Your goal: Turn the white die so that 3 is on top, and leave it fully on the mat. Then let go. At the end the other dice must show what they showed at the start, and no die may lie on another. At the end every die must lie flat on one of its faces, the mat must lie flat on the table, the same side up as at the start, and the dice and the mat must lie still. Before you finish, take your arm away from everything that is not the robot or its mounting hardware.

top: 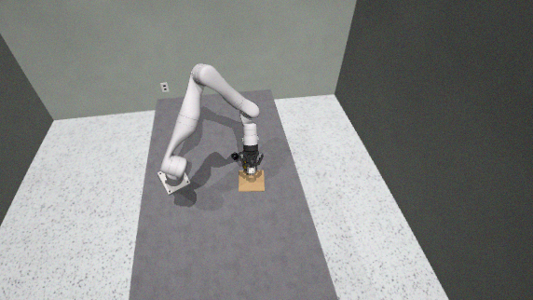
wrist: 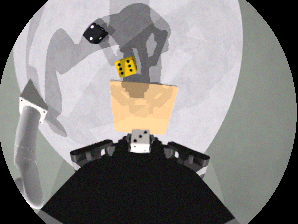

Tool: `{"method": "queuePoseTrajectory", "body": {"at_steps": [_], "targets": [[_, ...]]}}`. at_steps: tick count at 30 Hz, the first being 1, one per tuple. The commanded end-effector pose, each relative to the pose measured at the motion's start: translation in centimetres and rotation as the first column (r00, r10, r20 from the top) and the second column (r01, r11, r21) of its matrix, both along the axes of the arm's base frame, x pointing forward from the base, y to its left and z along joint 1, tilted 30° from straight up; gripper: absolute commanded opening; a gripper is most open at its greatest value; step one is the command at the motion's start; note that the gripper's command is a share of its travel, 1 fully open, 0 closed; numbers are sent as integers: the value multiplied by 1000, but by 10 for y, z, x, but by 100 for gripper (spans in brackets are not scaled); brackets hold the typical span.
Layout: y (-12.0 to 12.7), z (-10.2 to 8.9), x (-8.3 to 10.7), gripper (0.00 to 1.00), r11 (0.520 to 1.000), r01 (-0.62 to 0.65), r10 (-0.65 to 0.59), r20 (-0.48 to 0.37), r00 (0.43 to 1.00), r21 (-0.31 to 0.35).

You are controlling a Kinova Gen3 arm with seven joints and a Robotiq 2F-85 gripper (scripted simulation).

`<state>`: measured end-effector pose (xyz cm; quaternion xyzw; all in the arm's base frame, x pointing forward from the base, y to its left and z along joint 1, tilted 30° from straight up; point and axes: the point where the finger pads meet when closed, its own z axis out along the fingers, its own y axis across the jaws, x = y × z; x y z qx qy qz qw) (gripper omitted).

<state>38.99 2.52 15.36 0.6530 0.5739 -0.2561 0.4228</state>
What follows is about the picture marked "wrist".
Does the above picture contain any white die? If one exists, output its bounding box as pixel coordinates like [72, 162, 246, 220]
[131, 129, 150, 152]

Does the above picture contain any yellow die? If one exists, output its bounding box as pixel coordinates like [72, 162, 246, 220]
[115, 56, 137, 78]

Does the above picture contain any black die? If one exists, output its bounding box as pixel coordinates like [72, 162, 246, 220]
[83, 23, 108, 44]

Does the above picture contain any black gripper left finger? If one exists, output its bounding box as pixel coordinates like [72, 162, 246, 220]
[70, 133, 131, 172]

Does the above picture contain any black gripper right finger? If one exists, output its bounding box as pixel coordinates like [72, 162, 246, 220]
[149, 134, 210, 179]

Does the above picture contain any tan flat mat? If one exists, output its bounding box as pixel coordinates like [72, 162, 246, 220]
[110, 81, 178, 134]

